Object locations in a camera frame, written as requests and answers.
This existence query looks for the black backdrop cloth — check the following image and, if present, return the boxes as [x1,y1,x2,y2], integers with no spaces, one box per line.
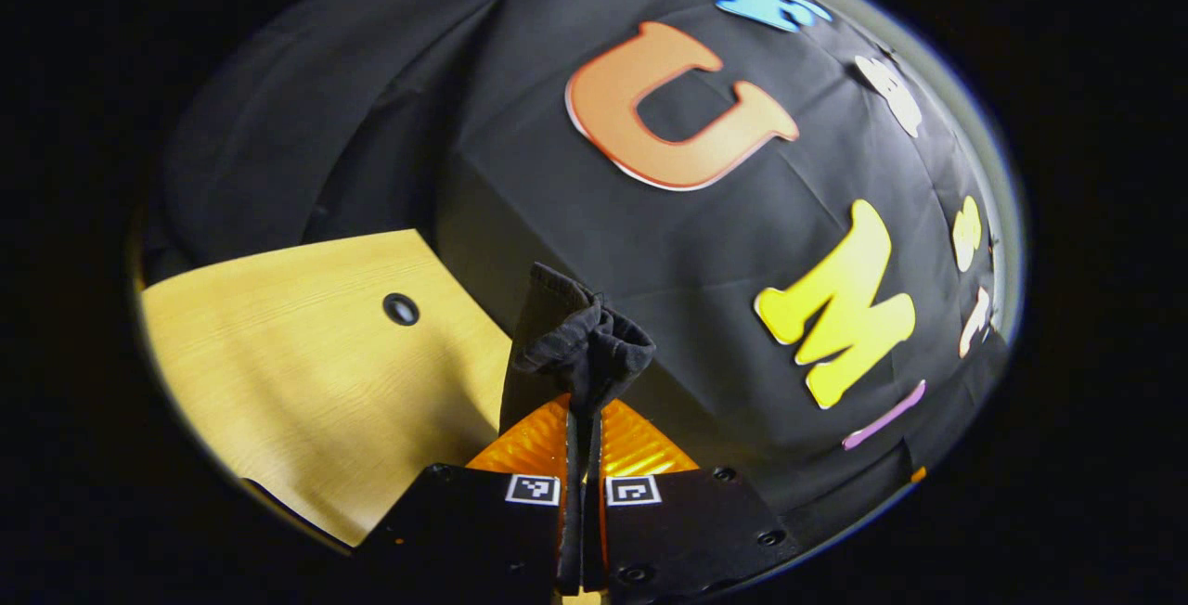
[139,0,1013,550]

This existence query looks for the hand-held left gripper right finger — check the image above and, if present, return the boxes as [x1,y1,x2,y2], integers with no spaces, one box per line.
[584,398,803,601]

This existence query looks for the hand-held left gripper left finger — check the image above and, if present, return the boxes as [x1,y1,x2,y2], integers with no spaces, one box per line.
[355,394,585,601]

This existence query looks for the black jeans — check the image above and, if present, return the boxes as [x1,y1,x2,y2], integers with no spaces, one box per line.
[498,262,658,457]

